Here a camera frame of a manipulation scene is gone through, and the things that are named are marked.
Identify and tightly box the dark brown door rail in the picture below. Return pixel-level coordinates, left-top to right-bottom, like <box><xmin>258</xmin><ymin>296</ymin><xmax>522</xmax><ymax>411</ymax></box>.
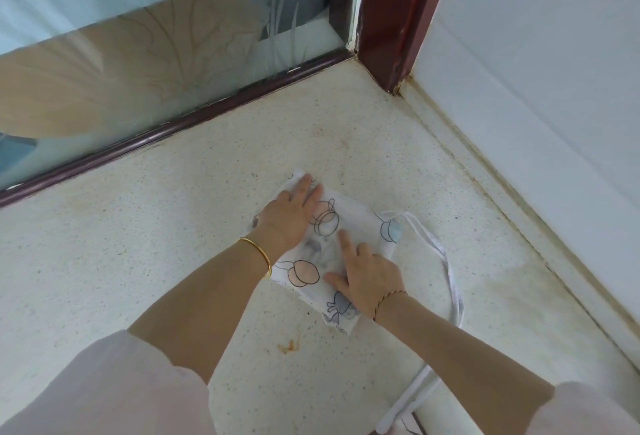
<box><xmin>0</xmin><ymin>47</ymin><xmax>358</xmax><ymax>209</ymax></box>

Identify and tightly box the red-brown wooden door post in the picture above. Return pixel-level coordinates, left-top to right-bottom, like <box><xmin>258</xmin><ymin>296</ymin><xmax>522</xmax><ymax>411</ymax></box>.
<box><xmin>356</xmin><ymin>0</ymin><xmax>461</xmax><ymax>96</ymax></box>

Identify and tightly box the person's right forearm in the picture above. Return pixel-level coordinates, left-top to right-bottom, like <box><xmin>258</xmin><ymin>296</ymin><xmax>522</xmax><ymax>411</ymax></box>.
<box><xmin>372</xmin><ymin>294</ymin><xmax>557</xmax><ymax>435</ymax></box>

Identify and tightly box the person's left hand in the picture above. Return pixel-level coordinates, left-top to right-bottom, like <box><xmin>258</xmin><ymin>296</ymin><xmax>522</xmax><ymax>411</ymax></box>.
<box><xmin>250</xmin><ymin>173</ymin><xmax>325</xmax><ymax>264</ymax></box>

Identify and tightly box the pale pink sleeve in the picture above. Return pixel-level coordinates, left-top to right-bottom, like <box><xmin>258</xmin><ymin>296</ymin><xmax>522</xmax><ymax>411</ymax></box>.
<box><xmin>0</xmin><ymin>330</ymin><xmax>217</xmax><ymax>435</ymax></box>
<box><xmin>525</xmin><ymin>381</ymin><xmax>640</xmax><ymax>435</ymax></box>

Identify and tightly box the gold chain bracelet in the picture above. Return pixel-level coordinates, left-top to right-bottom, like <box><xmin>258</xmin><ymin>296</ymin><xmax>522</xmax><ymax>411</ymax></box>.
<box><xmin>371</xmin><ymin>290</ymin><xmax>408</xmax><ymax>323</ymax></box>

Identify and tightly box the person's left forearm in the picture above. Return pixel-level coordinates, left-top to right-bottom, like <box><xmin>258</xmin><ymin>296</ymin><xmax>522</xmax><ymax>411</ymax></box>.
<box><xmin>127</xmin><ymin>239</ymin><xmax>273</xmax><ymax>386</ymax></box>

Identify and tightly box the pale pink right sleeve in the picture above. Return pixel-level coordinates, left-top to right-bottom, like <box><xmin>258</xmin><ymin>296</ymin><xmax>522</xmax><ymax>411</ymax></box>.
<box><xmin>525</xmin><ymin>381</ymin><xmax>640</xmax><ymax>435</ymax></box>

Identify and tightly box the white printed apron with straps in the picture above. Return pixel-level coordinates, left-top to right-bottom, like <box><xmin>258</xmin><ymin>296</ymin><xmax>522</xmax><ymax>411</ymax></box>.
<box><xmin>250</xmin><ymin>168</ymin><xmax>466</xmax><ymax>435</ymax></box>

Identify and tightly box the pale pink left sleeve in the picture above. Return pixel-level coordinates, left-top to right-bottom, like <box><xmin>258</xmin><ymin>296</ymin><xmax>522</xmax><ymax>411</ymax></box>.
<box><xmin>0</xmin><ymin>330</ymin><xmax>217</xmax><ymax>435</ymax></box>

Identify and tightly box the gold bangle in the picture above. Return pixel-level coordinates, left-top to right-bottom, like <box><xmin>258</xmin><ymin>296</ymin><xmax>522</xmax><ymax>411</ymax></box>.
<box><xmin>237</xmin><ymin>237</ymin><xmax>274</xmax><ymax>279</ymax></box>

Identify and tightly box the person's right hand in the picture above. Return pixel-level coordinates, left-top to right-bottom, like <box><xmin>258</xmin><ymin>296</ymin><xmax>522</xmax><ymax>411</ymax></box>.
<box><xmin>324</xmin><ymin>229</ymin><xmax>407</xmax><ymax>319</ymax></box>

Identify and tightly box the frosted patterned glass door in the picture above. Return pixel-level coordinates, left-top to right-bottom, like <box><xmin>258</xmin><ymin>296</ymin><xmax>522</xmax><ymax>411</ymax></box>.
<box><xmin>0</xmin><ymin>0</ymin><xmax>358</xmax><ymax>191</ymax></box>

